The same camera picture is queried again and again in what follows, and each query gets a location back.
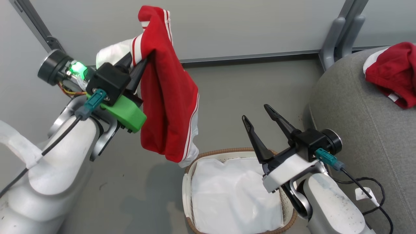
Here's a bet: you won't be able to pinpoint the white basket liner cloth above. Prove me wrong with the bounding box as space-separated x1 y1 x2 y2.
191 158 284 234

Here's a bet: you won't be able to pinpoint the white paper cable tag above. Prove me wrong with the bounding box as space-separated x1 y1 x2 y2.
355 187 380 207

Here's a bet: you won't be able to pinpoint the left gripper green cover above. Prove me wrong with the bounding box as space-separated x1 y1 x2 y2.
37 49 150 134

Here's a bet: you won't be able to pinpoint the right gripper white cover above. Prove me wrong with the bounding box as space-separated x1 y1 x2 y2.
242 104 343 193

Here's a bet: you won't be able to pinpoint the thin orange black wires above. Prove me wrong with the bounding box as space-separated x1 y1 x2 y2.
58 81 87 98

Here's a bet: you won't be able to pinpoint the black cable teal connector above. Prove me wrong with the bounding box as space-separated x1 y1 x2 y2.
0 89 108 198
315 148 394 234

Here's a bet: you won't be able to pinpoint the grey rounded post foot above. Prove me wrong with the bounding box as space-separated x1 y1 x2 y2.
320 17 345 70
338 15 365 57

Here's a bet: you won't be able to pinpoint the grey fabric sofa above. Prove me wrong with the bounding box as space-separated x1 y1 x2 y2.
304 45 416 234

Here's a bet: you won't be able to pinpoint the grey partition bottom rail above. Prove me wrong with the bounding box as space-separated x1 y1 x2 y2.
179 49 322 64

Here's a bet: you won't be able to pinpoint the red garment wide white band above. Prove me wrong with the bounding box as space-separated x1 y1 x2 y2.
363 42 416 109

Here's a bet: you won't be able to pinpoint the red garment thin white stripes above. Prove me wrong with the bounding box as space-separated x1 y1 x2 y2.
96 6 199 168

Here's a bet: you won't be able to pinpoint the grey partition corner post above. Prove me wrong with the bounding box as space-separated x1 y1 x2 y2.
10 0 65 56

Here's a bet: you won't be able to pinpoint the white wicker-rimmed laundry basket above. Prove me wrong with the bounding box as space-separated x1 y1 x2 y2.
182 148 298 234

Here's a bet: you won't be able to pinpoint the grey double partition post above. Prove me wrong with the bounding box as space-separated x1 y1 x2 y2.
335 0 369 59

